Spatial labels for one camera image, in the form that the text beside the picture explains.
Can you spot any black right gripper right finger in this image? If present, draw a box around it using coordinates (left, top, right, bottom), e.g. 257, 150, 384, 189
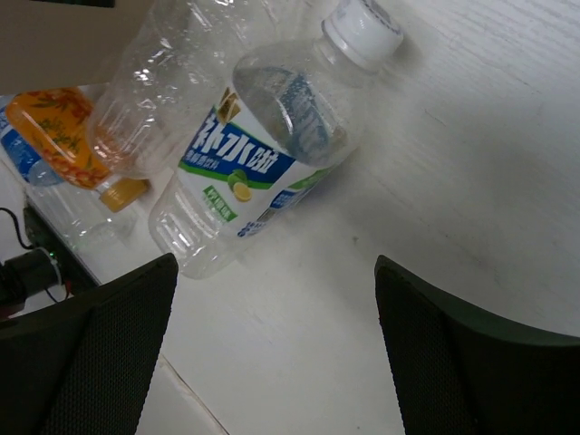
374, 256, 579, 434

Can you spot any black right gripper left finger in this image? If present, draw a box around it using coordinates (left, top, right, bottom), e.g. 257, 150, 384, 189
1, 254, 178, 434

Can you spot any orange juice bottle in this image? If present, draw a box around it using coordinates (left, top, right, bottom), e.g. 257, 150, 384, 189
5, 87, 150, 213

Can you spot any clear unlabelled plastic bottle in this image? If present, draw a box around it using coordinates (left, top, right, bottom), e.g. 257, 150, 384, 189
87, 1, 304, 179

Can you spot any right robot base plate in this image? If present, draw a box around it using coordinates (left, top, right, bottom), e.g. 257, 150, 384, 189
1, 204, 98, 320

